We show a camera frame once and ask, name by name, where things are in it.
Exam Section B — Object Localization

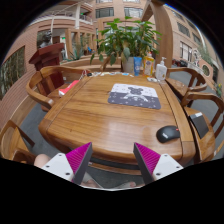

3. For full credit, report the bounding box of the grey white printed mouse pad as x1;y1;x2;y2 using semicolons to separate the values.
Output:
107;83;162;111

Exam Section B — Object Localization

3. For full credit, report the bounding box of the yellow liquid bottle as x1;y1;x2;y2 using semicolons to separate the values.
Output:
143;51;156;78

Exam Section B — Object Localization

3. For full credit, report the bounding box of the wooden armchair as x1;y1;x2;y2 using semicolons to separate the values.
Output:
0;119;37;165
99;56;123;73
165;67;208;100
181;90;224;164
25;65;88;113

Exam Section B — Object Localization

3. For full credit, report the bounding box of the black notebook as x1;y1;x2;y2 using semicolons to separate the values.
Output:
188;112;210;139

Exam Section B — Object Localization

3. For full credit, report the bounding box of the black computer mouse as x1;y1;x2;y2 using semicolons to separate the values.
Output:
155;125;181;144

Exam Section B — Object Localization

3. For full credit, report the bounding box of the green potted plant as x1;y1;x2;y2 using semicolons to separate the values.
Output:
89;16;163;75

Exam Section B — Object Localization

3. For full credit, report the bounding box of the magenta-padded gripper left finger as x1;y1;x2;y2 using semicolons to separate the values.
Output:
41;142;94;186

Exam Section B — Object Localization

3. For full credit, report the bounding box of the white pump bottle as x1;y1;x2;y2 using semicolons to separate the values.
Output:
155;56;168;82

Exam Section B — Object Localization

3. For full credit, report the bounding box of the red book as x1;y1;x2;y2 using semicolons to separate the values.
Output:
58;79;81;98

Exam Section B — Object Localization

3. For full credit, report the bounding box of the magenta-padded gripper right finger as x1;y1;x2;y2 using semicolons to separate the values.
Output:
133;142;184;186

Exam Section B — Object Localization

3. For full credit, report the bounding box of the blue tube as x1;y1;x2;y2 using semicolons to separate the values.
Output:
133;56;143;77

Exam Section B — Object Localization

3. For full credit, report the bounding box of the dark red wooden lectern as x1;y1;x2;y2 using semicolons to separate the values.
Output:
28;42;66;89

